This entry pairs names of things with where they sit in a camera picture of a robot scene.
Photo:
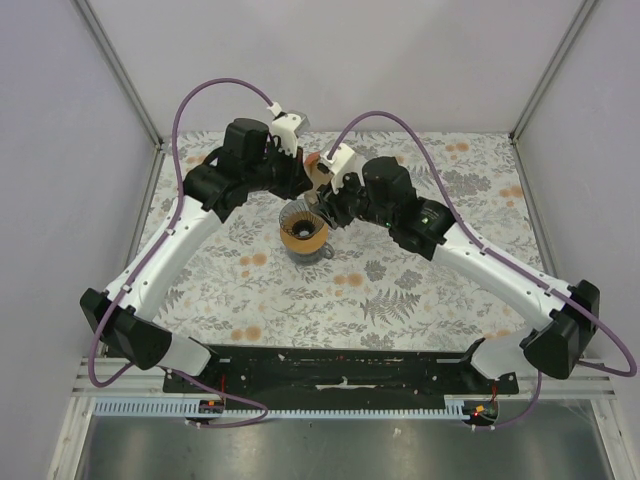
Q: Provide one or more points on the coffee filter paper box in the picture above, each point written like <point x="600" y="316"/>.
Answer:
<point x="318" y="178"/>

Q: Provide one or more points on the white slotted cable duct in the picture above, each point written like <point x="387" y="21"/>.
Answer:
<point x="196" y="409"/>

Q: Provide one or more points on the floral patterned table mat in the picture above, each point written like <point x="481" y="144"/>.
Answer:
<point x="241" y="287"/>

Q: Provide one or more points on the wooden dripper ring holder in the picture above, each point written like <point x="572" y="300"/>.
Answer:
<point x="305" y="246"/>

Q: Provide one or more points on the aluminium corner post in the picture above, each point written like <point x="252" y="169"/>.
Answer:
<point x="117" y="68"/>
<point x="573" y="31"/>

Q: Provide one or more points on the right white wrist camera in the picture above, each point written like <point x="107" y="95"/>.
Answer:
<point x="344" y="161"/>

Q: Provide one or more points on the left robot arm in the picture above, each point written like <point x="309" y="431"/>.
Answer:
<point x="253" y="157"/>

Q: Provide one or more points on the glass measuring pitcher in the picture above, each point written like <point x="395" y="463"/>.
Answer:
<point x="325" y="252"/>

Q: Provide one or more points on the right aluminium corner post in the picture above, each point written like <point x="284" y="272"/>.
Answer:
<point x="573" y="31"/>

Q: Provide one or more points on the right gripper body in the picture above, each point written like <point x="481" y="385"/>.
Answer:
<point x="350" y="202"/>

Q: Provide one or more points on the left aluminium corner post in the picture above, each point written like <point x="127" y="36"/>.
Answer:
<point x="117" y="68"/>

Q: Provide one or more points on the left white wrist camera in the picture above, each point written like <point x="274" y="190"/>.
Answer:
<point x="286" y="128"/>

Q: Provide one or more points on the aluminium frame rail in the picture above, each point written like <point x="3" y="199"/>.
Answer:
<point x="584" y="383"/>

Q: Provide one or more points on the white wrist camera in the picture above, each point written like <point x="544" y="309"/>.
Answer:
<point x="344" y="161"/>
<point x="286" y="128"/>

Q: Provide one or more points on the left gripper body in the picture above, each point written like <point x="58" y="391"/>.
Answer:
<point x="280" y="172"/>

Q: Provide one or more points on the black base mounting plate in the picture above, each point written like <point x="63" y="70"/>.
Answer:
<point x="250" y="371"/>

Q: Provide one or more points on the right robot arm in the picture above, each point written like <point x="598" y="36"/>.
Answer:
<point x="380" y="191"/>

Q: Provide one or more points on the grey glass dripper cone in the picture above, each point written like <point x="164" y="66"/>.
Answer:
<point x="298" y="221"/>

